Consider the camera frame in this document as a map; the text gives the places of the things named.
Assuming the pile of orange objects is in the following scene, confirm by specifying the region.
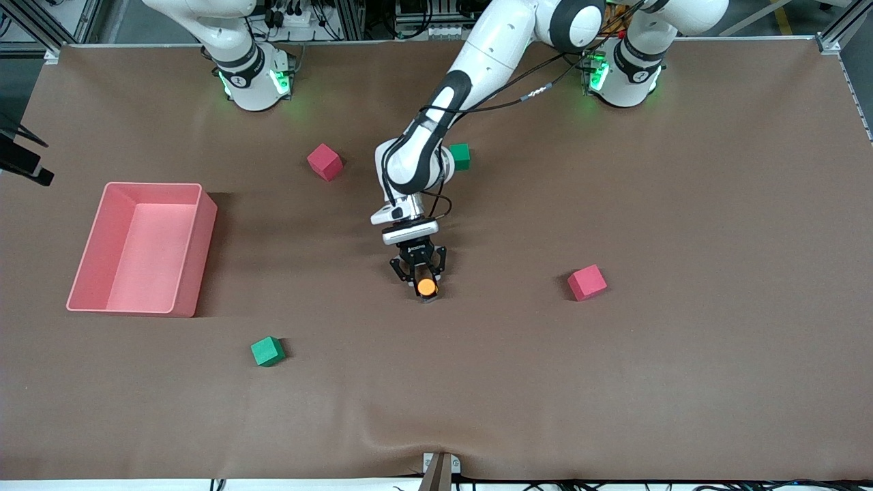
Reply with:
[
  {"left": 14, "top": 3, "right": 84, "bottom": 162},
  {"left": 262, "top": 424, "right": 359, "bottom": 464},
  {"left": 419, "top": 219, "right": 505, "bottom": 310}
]
[{"left": 599, "top": 0, "right": 630, "bottom": 36}]

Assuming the pink foam cube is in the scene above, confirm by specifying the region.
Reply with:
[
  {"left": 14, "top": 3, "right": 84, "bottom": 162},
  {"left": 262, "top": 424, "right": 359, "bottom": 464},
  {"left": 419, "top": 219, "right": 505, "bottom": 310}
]
[
  {"left": 306, "top": 143, "right": 344, "bottom": 182},
  {"left": 567, "top": 264, "right": 608, "bottom": 302}
]

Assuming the aluminium frame post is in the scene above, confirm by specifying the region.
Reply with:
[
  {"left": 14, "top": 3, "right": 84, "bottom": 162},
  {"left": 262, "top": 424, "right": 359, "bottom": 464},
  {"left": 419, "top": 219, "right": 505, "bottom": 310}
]
[
  {"left": 815, "top": 0, "right": 873, "bottom": 55},
  {"left": 0, "top": 0, "right": 103, "bottom": 63}
]

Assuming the pink plastic bin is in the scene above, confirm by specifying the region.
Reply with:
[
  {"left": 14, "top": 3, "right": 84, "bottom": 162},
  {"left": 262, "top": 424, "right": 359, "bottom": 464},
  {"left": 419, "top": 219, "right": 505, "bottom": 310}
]
[{"left": 66, "top": 182, "right": 219, "bottom": 318}]

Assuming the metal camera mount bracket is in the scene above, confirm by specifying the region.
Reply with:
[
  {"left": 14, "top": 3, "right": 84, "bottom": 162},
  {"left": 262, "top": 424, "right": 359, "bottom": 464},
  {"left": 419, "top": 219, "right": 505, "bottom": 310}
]
[{"left": 417, "top": 451, "right": 462, "bottom": 491}]

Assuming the brown table cover mat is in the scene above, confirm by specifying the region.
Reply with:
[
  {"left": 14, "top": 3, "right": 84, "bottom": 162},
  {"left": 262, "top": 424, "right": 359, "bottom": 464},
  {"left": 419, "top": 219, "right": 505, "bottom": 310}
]
[{"left": 0, "top": 38, "right": 873, "bottom": 482}]

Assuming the white power strip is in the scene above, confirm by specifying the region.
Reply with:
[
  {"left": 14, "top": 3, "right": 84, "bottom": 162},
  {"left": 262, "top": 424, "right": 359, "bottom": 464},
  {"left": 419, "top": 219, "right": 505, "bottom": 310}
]
[{"left": 267, "top": 0, "right": 343, "bottom": 43}]

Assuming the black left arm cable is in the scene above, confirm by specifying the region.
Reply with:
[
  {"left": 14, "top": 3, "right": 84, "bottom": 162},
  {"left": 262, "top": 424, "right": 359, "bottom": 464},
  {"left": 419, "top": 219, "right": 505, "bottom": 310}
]
[{"left": 381, "top": 0, "right": 649, "bottom": 222}]

